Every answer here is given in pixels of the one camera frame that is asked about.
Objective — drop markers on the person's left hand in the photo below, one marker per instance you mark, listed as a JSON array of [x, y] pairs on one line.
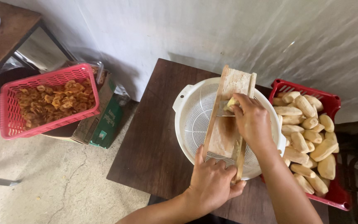
[[209, 186]]

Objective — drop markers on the person's right hand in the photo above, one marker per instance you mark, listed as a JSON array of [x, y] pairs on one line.
[[253, 123]]

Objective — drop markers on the person's right fingers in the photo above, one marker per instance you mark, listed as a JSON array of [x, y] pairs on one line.
[[239, 104]]

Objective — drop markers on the peeled banana piece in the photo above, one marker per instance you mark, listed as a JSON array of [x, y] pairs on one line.
[[231, 103]]

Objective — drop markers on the wooden slicer board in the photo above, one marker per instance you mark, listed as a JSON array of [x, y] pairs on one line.
[[225, 124]]

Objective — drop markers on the white plastic colander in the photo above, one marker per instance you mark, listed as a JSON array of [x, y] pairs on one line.
[[194, 121]]

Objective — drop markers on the pile of peeled bananas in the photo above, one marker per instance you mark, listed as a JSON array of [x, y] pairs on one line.
[[309, 140]]

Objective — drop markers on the red crate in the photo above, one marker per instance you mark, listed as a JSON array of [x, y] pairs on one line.
[[334, 109]]

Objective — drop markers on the dark wooden table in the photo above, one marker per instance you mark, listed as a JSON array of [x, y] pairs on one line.
[[148, 149]]

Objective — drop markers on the green cardboard box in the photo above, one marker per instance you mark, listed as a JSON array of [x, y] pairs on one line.
[[104, 121]]

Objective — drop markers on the clear plastic container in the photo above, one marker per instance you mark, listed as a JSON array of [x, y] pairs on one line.
[[98, 70]]

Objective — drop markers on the heap of fried banana chips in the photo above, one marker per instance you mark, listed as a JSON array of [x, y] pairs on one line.
[[54, 101]]

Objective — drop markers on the red plastic basket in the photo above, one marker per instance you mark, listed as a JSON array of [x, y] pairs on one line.
[[11, 118]]

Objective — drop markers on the brown wooden side table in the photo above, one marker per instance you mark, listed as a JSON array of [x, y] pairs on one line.
[[2, 43]]

